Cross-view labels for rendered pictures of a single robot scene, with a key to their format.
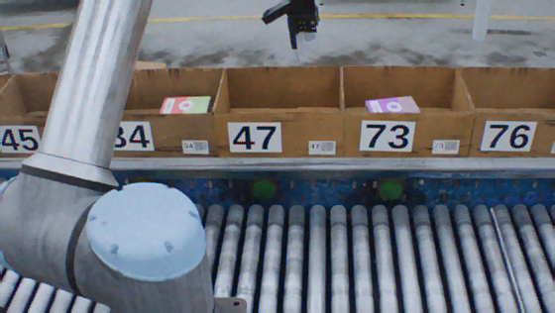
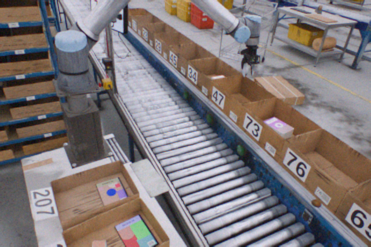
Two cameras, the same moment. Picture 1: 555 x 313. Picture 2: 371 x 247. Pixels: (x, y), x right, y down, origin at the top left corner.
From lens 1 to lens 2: 1.34 m
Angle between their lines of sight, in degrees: 45
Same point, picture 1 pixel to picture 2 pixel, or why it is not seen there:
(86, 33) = not seen: outside the picture
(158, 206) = (75, 36)
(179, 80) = (230, 71)
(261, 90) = (250, 91)
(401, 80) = (297, 119)
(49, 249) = not seen: hidden behind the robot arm
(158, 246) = (59, 38)
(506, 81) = (345, 154)
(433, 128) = (268, 135)
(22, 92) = (195, 50)
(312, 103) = not seen: hidden behind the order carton
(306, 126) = (231, 102)
